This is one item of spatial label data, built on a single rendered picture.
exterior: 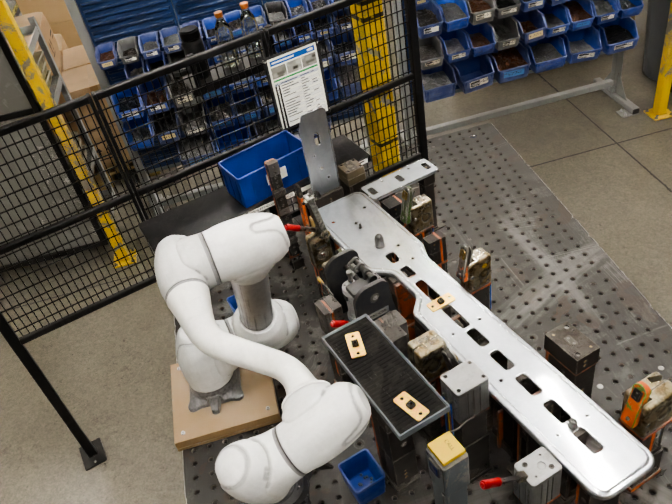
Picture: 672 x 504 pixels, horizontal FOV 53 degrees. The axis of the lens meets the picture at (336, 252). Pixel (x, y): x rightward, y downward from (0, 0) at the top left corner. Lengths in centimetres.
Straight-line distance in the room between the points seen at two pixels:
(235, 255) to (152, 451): 177
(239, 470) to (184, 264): 55
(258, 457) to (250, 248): 55
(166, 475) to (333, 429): 197
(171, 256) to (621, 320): 150
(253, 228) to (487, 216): 142
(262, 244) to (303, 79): 117
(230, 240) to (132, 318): 231
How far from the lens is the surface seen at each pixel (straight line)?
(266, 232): 158
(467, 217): 280
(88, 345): 382
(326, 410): 120
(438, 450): 152
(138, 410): 338
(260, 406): 220
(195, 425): 223
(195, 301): 150
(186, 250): 158
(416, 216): 234
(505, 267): 257
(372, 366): 167
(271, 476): 123
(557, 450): 172
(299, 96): 265
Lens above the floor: 244
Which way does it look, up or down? 40 degrees down
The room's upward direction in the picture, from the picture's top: 12 degrees counter-clockwise
